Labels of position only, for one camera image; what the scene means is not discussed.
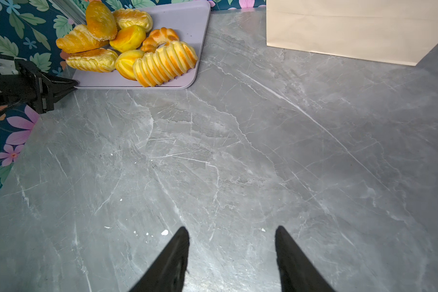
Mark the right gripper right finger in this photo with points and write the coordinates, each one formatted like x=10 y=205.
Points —
x=297 y=273

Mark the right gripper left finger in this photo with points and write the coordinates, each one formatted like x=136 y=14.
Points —
x=167 y=272

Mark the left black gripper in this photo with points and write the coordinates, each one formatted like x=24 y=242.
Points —
x=31 y=86

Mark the small croissant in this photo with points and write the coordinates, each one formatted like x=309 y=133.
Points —
x=79 y=40

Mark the round orange bun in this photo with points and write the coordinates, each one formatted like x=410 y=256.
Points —
x=101 y=22

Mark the lavender plastic tray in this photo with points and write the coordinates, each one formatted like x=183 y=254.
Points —
x=188 y=19

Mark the checkered paper bag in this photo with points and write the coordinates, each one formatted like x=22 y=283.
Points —
x=398 y=32

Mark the sugared flat bread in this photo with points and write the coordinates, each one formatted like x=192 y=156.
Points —
x=128 y=17

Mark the ridged long bread roll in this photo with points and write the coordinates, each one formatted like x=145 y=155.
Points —
x=165 y=64

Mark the braided flat pastry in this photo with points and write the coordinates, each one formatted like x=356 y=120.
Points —
x=96 y=60

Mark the small yellow bun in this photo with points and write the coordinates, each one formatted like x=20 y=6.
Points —
x=124 y=63

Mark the oval orange glazed bun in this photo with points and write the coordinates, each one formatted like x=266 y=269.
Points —
x=129 y=38

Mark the ring shaped pretzel bread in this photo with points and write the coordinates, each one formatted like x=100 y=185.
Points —
x=157 y=38

